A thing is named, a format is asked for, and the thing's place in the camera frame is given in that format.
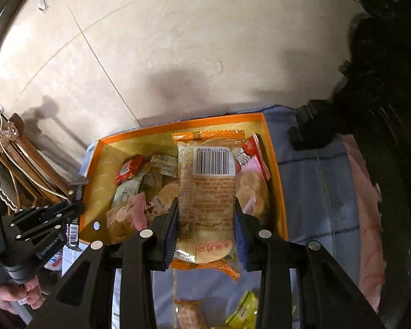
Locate orange cardboard box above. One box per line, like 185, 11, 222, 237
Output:
78, 112, 289, 247

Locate pink cloth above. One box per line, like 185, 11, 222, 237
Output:
341, 134, 389, 306

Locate red white snack packet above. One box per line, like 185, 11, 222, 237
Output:
236, 133, 261, 172

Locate black bulky object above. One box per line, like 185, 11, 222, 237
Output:
288, 0, 411, 329

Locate pink cake packet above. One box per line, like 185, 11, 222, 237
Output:
106, 192, 148, 244

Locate green white snack packet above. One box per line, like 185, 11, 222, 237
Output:
111, 171, 148, 213

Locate red candy packet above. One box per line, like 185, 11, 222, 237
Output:
115, 155, 143, 186

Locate round cake clear packet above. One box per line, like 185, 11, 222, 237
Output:
147, 175, 179, 218

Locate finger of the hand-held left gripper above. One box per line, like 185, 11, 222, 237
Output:
15, 212, 82, 242
8, 200, 86, 230

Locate white packet with barcode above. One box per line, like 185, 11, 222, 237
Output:
66, 224, 81, 246

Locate person's left hand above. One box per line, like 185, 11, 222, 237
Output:
0, 276, 46, 315

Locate white packet with blue-red print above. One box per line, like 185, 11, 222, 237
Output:
44, 246, 64, 271

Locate brown printed snack packet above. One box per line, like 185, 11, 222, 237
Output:
149, 154, 179, 179

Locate large cake clear packet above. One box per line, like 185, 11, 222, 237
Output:
235, 169, 271, 227

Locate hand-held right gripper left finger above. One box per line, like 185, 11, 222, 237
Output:
27, 197, 179, 329

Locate carved wooden furniture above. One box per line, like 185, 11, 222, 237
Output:
0, 113, 72, 210

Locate orange-ended biscuit packet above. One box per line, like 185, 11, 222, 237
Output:
169, 128, 247, 280

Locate pink flat snack packet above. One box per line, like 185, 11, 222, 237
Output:
241, 154, 272, 181

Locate orange-sealed cake packet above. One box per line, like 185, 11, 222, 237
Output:
174, 298, 206, 329

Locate lemon yellow snack packet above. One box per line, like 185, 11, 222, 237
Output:
224, 290, 261, 329

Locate dark small snack packet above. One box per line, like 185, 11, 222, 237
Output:
69, 175, 89, 202

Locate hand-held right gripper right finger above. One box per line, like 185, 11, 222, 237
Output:
235, 199, 386, 329

